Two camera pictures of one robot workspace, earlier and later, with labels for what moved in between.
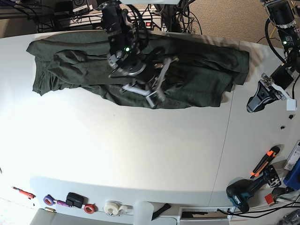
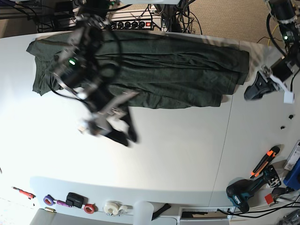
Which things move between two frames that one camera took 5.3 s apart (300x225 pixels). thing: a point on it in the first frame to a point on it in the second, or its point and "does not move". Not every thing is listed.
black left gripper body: [147, 76] to [99, 96]
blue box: [292, 179] does not move
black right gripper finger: [264, 95] to [260, 86]
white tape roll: [116, 208] does not move
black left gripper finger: [168, 60] to [131, 130]
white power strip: [142, 19] does not move
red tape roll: [90, 208] does not move
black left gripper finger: [136, 90] to [118, 137]
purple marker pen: [62, 203] does not move
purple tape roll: [49, 200] does not move
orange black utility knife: [268, 156] does not move
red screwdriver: [27, 195] does not move
